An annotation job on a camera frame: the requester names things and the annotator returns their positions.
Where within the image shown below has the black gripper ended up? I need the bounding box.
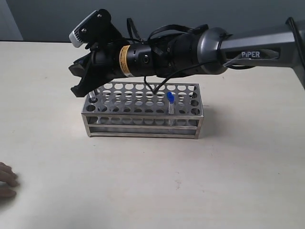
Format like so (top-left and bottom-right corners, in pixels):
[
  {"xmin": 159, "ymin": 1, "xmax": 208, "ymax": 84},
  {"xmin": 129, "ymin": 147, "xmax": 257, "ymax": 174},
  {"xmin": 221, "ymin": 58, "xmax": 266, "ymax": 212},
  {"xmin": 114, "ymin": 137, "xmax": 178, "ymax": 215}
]
[{"xmin": 68, "ymin": 43, "xmax": 155, "ymax": 97}]

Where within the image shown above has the blue-capped test tube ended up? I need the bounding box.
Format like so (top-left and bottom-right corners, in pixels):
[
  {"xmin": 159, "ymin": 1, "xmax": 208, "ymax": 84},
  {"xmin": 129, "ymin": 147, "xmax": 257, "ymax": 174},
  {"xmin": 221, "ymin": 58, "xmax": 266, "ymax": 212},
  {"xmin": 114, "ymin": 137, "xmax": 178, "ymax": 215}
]
[
  {"xmin": 166, "ymin": 92, "xmax": 174, "ymax": 134},
  {"xmin": 89, "ymin": 90, "xmax": 98, "ymax": 103}
]

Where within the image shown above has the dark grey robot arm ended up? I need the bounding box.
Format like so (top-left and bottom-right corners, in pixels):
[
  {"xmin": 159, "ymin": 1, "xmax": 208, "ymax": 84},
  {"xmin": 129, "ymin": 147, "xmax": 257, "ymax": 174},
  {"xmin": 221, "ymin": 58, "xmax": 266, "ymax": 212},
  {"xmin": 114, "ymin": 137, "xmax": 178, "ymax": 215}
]
[{"xmin": 69, "ymin": 17, "xmax": 305, "ymax": 97}]

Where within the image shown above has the stainless steel test tube rack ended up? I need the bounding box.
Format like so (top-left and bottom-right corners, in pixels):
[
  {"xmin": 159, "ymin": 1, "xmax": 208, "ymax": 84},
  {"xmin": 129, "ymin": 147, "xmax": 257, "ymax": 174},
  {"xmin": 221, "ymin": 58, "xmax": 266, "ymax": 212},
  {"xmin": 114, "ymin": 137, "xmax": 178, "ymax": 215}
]
[{"xmin": 81, "ymin": 82, "xmax": 204, "ymax": 139}]

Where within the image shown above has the person's hand at table edge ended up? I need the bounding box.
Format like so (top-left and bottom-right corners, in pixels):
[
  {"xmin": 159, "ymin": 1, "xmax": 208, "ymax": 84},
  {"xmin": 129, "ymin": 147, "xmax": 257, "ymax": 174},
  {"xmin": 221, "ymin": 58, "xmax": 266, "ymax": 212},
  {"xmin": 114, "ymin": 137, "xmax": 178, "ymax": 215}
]
[{"xmin": 0, "ymin": 162, "xmax": 20, "ymax": 198}]

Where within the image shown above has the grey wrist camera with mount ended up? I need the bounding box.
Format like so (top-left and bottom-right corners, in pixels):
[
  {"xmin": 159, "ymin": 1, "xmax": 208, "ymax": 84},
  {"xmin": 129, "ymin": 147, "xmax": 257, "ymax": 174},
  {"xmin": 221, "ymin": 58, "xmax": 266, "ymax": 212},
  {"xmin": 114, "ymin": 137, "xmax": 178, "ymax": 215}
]
[{"xmin": 69, "ymin": 9, "xmax": 123, "ymax": 48}]

